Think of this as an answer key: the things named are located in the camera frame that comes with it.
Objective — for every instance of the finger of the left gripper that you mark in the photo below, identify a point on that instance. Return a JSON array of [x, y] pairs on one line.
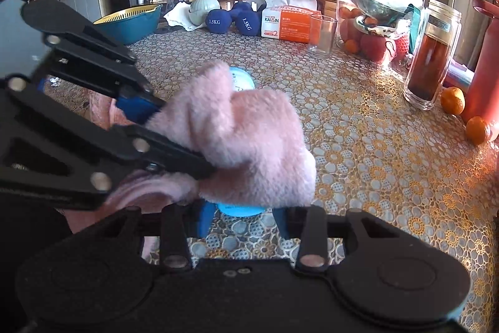
[[85, 55], [158, 153]]

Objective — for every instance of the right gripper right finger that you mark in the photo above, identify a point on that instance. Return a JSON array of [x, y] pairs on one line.
[[313, 227]]

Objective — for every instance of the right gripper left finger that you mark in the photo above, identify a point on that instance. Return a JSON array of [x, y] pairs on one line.
[[178, 223]]

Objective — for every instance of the pink fluffy towel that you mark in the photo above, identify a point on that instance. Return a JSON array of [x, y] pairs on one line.
[[254, 139]]

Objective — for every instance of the white blue plastic bottle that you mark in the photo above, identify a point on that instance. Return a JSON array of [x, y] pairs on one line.
[[242, 81]]

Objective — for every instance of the blue basin yellow strainer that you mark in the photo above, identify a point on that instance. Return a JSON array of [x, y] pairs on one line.
[[132, 24]]

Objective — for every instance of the lace tablecloth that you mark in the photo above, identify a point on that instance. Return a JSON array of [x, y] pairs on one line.
[[374, 151]]

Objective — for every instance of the white cloth under pot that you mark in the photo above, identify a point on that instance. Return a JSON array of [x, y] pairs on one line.
[[179, 16]]

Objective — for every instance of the pale green ribbed pot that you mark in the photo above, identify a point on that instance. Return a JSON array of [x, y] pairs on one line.
[[199, 9]]

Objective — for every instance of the blue dumbbell left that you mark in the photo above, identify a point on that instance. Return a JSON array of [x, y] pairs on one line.
[[218, 21]]

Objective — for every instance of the blue dumbbell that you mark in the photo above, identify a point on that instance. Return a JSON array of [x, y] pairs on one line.
[[247, 21], [218, 21]]

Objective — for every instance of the blue dumbbell right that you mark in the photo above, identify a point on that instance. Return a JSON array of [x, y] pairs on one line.
[[247, 21]]

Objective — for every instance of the tangerine near tea bottle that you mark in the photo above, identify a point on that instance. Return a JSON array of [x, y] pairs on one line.
[[452, 101]]

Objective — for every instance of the orange white tissue box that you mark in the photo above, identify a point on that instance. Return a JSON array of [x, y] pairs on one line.
[[288, 20]]

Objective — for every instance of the tangerine near red bottle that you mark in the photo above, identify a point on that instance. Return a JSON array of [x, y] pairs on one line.
[[477, 131]]

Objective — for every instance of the empty clear drinking glass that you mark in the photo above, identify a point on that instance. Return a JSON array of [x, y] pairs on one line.
[[322, 34]]

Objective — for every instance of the glass tea bottle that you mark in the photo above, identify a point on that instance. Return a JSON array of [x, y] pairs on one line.
[[435, 47]]

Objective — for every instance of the glass fruit bowl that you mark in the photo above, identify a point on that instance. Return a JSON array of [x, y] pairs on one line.
[[376, 32]]

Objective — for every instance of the red insulated water bottle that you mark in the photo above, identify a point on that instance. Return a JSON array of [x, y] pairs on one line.
[[482, 94]]

